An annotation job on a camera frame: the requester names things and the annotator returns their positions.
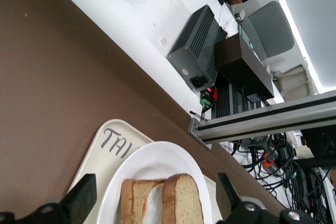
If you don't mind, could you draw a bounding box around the beige seat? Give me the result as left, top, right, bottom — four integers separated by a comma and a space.
271, 63, 313, 102

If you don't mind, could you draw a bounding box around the grey office chair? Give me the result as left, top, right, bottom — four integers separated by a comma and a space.
240, 0, 296, 60

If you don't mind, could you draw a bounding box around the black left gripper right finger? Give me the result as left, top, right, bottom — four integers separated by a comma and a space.
215, 173, 318, 224

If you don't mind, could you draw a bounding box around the plain brown bread slice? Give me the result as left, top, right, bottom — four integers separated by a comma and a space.
161, 173, 205, 224

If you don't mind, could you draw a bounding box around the cream tray with bear print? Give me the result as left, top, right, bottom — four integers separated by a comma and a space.
67, 118, 224, 224

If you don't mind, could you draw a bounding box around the black ribbed flat unit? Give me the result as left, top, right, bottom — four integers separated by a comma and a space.
207, 77, 266, 121

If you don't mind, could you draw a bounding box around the dark brown box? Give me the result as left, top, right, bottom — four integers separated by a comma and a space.
214, 33, 276, 102

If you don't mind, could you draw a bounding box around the aluminium profile post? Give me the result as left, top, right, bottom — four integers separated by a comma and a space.
188, 89, 336, 145

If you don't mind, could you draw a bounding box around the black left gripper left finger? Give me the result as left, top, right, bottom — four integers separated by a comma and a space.
0, 173, 98, 224

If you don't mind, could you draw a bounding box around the white round plate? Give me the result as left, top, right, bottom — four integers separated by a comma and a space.
96, 141, 213, 224

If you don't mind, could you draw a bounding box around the black cable bundle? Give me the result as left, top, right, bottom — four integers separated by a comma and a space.
230, 129, 336, 224

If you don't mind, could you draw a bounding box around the black finned power supply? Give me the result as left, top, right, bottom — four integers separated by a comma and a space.
166, 4, 228, 93

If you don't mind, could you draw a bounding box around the fried egg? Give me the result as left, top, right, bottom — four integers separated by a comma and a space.
141, 183, 165, 224

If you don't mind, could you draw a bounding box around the red green wire connector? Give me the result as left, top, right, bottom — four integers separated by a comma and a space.
199, 86, 218, 112

